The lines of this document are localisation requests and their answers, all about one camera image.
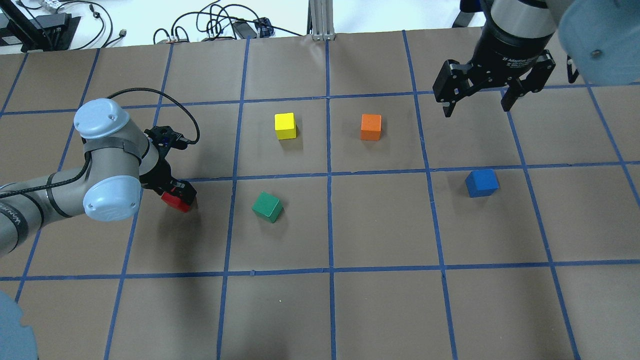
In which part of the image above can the orange wooden block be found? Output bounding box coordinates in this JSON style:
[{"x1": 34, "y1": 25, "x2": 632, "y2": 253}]
[{"x1": 359, "y1": 113, "x2": 383, "y2": 141}]

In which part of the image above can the blue wooden block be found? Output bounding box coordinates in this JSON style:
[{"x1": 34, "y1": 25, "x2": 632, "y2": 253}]
[{"x1": 465, "y1": 169, "x2": 500, "y2": 198}]

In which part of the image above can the green wooden block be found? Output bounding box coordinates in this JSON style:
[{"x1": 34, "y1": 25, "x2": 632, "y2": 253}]
[{"x1": 251, "y1": 191, "x2": 284, "y2": 224}]

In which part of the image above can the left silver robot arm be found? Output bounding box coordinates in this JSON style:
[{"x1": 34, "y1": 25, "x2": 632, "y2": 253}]
[{"x1": 0, "y1": 96, "x2": 198, "y2": 255}]

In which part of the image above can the yellow wooden block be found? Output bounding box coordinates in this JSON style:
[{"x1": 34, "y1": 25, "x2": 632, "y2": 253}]
[{"x1": 274, "y1": 112, "x2": 298, "y2": 141}]

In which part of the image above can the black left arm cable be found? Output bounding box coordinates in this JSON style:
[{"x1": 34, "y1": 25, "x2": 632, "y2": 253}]
[{"x1": 0, "y1": 88, "x2": 201, "y2": 199}]

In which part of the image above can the red wooden block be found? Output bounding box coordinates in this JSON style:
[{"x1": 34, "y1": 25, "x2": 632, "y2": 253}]
[{"x1": 160, "y1": 192, "x2": 191, "y2": 213}]

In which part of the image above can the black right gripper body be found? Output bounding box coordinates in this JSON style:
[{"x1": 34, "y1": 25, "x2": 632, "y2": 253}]
[{"x1": 470, "y1": 25, "x2": 548, "y2": 88}]

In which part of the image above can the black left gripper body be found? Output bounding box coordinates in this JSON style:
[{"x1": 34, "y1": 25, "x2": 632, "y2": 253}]
[{"x1": 139, "y1": 150, "x2": 197, "y2": 204}]

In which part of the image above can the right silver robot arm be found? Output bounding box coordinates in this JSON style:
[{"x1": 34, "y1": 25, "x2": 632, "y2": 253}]
[{"x1": 432, "y1": 0, "x2": 640, "y2": 117}]

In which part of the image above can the aluminium frame post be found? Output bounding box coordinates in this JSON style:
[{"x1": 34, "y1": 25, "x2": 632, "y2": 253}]
[{"x1": 307, "y1": 0, "x2": 336, "y2": 41}]

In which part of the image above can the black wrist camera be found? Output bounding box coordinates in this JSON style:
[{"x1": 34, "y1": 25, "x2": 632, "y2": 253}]
[{"x1": 144, "y1": 126, "x2": 190, "y2": 150}]

